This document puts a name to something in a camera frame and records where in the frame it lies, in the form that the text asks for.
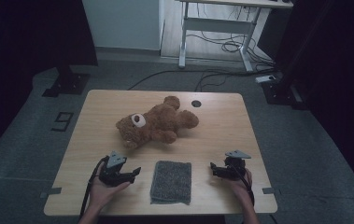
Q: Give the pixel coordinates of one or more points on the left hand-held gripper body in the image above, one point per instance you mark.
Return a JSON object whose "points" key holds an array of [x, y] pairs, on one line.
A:
{"points": [[110, 172]]}

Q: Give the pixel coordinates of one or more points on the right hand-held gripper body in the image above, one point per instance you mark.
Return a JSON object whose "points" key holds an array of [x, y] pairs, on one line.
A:
{"points": [[236, 168]]}

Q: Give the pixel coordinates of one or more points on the grey fluffy towel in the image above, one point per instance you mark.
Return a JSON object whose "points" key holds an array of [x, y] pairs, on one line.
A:
{"points": [[171, 182]]}

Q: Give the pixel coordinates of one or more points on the brown teddy bear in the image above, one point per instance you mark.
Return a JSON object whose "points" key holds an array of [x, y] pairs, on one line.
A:
{"points": [[157, 123]]}

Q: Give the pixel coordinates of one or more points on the person's right hand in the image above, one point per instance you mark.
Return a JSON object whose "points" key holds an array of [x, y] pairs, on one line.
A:
{"points": [[240, 188]]}

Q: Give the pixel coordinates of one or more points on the person's left hand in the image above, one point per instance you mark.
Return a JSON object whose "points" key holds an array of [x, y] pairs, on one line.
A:
{"points": [[101, 194]]}

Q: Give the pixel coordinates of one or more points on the grey tape strip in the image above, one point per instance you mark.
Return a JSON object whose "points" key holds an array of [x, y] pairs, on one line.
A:
{"points": [[269, 190], [51, 191]]}

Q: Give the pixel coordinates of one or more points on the round black table grommet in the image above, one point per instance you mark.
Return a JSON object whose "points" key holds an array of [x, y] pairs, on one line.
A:
{"points": [[196, 104]]}

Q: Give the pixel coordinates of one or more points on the black stand base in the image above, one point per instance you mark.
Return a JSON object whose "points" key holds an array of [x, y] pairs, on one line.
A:
{"points": [[274, 93], [68, 84]]}

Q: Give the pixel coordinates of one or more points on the white power strip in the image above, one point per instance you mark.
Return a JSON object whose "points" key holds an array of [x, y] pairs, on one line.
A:
{"points": [[265, 79]]}

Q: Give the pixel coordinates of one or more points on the dark curtain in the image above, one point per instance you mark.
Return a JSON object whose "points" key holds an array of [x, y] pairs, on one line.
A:
{"points": [[25, 37], [336, 62]]}

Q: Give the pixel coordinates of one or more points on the white metal desk frame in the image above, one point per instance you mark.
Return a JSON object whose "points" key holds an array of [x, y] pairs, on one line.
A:
{"points": [[216, 25]]}

